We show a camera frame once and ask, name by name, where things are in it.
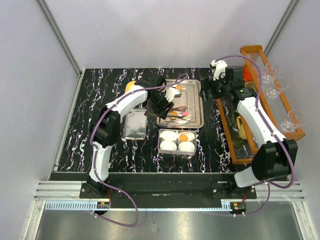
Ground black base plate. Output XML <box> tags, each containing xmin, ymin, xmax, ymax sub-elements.
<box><xmin>79</xmin><ymin>172</ymin><xmax>257</xmax><ymax>210</ymax></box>

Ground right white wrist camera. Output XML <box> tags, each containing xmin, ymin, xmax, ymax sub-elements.
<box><xmin>210</xmin><ymin>60</ymin><xmax>228</xmax><ymax>81</ymax></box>

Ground metal serving tongs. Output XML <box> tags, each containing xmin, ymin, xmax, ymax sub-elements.
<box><xmin>165</xmin><ymin>105</ymin><xmax>192</xmax><ymax>121</ymax></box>

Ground large steel baking tray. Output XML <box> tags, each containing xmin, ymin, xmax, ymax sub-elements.
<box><xmin>156</xmin><ymin>79</ymin><xmax>204</xmax><ymax>129</ymax></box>

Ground lilac cookie tin box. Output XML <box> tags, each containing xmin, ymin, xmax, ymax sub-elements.
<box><xmin>157</xmin><ymin>128</ymin><xmax>197</xmax><ymax>156</ymax></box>

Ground golden round biscuit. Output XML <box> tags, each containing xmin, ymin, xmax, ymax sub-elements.
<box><xmin>168</xmin><ymin>111</ymin><xmax>178</xmax><ymax>118</ymax></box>

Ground yellow plate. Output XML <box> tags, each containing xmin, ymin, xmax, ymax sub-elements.
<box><xmin>125</xmin><ymin>81</ymin><xmax>140</xmax><ymax>93</ymax></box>

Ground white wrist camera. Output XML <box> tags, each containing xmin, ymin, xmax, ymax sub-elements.
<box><xmin>210</xmin><ymin>60</ymin><xmax>228</xmax><ymax>81</ymax></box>
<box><xmin>164</xmin><ymin>87</ymin><xmax>182</xmax><ymax>102</ymax></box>

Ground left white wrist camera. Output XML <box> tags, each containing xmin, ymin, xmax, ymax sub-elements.
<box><xmin>164</xmin><ymin>87</ymin><xmax>182</xmax><ymax>102</ymax></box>

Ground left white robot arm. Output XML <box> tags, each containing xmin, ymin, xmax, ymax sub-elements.
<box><xmin>86</xmin><ymin>73</ymin><xmax>180</xmax><ymax>198</ymax></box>

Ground orange cup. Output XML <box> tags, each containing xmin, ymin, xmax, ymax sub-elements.
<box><xmin>243</xmin><ymin>67</ymin><xmax>252</xmax><ymax>83</ymax></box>

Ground golden flower-shaped biscuit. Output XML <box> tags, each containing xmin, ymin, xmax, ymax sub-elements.
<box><xmin>179</xmin><ymin>134</ymin><xmax>189</xmax><ymax>142</ymax></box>

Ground aluminium frame rail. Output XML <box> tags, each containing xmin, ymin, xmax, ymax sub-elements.
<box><xmin>36</xmin><ymin>0</ymin><xmax>84</xmax><ymax>76</ymax></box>

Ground white paper cupcake liner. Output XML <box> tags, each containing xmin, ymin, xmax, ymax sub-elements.
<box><xmin>160</xmin><ymin>140</ymin><xmax>177</xmax><ymax>151</ymax></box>
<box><xmin>178</xmin><ymin>131</ymin><xmax>195</xmax><ymax>142</ymax></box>
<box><xmin>178</xmin><ymin>141</ymin><xmax>195</xmax><ymax>152</ymax></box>
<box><xmin>160</xmin><ymin>130</ymin><xmax>178</xmax><ymax>142</ymax></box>

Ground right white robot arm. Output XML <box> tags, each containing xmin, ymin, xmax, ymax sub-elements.
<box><xmin>201</xmin><ymin>60</ymin><xmax>298</xmax><ymax>199</ymax></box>

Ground clear glass cup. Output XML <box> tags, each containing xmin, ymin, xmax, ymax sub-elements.
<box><xmin>261</xmin><ymin>62</ymin><xmax>282</xmax><ymax>84</ymax></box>
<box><xmin>265</xmin><ymin>76</ymin><xmax>289</xmax><ymax>99</ymax></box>
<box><xmin>280</xmin><ymin>109</ymin><xmax>308</xmax><ymax>133</ymax></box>

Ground yellow mug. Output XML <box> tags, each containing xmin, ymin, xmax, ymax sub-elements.
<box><xmin>236</xmin><ymin>115</ymin><xmax>248</xmax><ymax>140</ymax></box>

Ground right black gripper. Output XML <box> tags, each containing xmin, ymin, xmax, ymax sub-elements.
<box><xmin>199</xmin><ymin>74</ymin><xmax>231</xmax><ymax>103</ymax></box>

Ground wooden shelf rack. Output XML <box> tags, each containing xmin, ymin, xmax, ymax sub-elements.
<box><xmin>217</xmin><ymin>45</ymin><xmax>292</xmax><ymax>165</ymax></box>

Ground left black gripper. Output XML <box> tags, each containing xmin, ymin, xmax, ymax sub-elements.
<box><xmin>148</xmin><ymin>92</ymin><xmax>174</xmax><ymax>120</ymax></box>

